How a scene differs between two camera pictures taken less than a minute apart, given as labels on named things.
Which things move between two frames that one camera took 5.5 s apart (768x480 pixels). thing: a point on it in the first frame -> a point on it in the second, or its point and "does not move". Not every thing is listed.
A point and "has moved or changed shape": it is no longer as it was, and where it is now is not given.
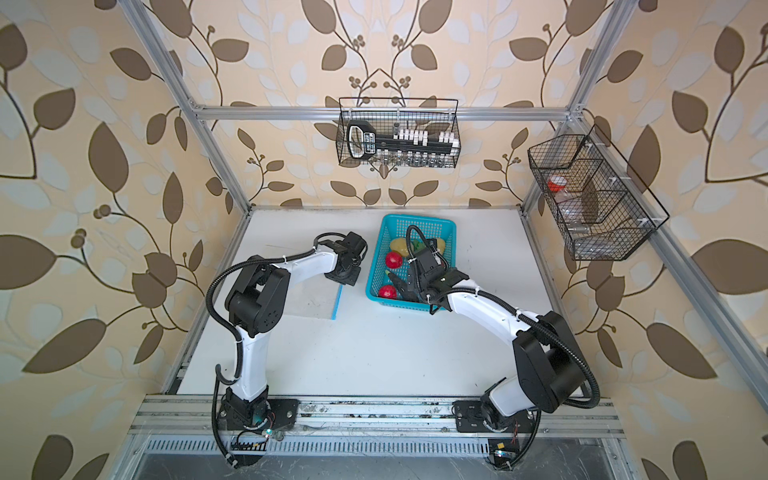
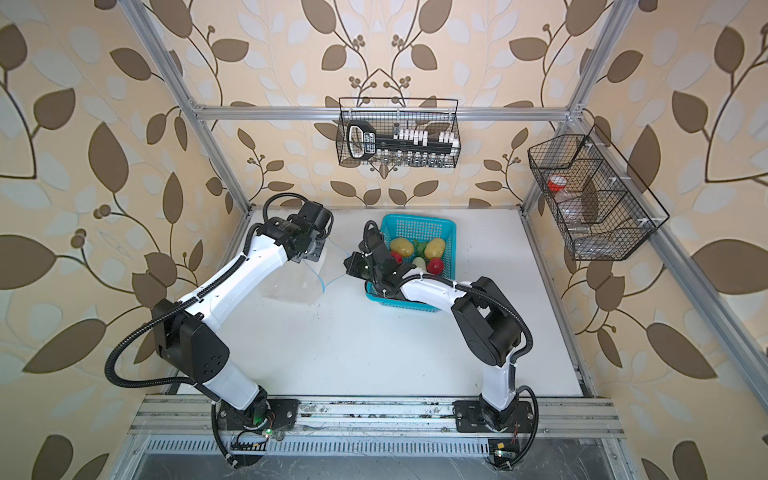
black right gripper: (417, 284) -> (355, 259)
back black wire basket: (398, 132) does not move
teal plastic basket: (395, 226) does not move
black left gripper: (353, 279) -> (319, 245)
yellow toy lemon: (400, 245) does not move
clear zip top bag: (317, 297) has moved or changed shape
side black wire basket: (597, 200) does not move
